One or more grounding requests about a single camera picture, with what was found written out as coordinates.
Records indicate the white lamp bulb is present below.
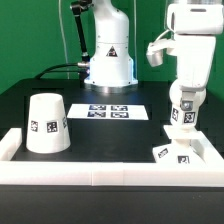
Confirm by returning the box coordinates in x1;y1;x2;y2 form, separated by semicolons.
169;80;206;129

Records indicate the white U-shaped frame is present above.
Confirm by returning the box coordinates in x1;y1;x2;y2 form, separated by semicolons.
0;128;224;187

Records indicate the white hanging cable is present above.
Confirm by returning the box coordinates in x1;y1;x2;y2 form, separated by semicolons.
58;0;71;80

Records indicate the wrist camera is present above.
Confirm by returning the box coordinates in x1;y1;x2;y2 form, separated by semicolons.
146;38;174;67

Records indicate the black articulated camera stand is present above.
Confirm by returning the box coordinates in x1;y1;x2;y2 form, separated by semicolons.
70;0;92;62

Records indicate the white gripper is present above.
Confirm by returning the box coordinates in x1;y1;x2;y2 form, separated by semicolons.
172;34;216;111

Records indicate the white lamp base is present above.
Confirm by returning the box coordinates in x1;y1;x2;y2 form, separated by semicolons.
152;125;205;165

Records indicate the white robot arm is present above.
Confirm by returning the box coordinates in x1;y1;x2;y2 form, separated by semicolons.
87;0;224;111

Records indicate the white lamp shade cone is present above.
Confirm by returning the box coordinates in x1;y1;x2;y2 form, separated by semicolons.
26;93;70;154

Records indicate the black cable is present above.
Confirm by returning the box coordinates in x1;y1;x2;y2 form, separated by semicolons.
34;61;90;80

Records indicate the white marker sheet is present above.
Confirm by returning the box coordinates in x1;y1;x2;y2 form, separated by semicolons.
67;104;149;120

